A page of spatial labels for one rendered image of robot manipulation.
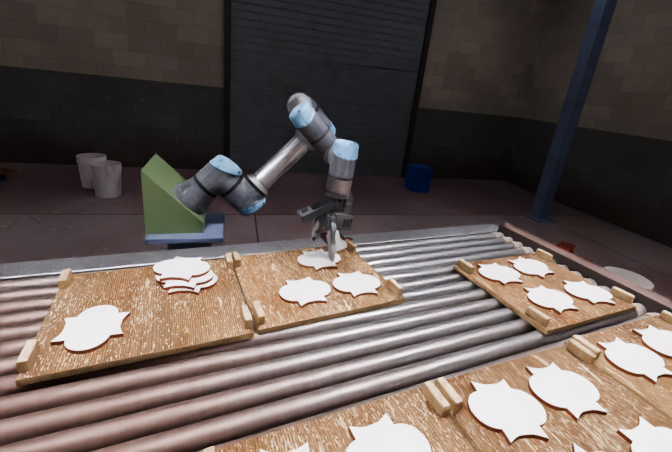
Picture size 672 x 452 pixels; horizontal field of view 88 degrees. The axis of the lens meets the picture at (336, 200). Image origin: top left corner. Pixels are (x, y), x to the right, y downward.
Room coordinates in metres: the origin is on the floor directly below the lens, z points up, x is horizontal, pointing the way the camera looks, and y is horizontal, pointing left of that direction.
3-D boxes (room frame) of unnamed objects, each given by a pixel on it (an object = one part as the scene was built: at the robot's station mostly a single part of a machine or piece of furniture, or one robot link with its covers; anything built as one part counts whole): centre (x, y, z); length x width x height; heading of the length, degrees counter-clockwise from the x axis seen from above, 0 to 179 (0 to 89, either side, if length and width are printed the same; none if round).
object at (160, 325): (0.70, 0.41, 0.93); 0.41 x 0.35 x 0.02; 117
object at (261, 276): (0.89, 0.04, 0.93); 0.41 x 0.35 x 0.02; 118
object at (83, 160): (3.96, 2.94, 0.19); 0.30 x 0.30 x 0.37
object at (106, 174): (3.70, 2.59, 0.19); 0.30 x 0.30 x 0.37
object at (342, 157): (1.01, -0.01, 1.27); 0.09 x 0.08 x 0.11; 18
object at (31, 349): (0.49, 0.52, 0.95); 0.06 x 0.02 x 0.03; 27
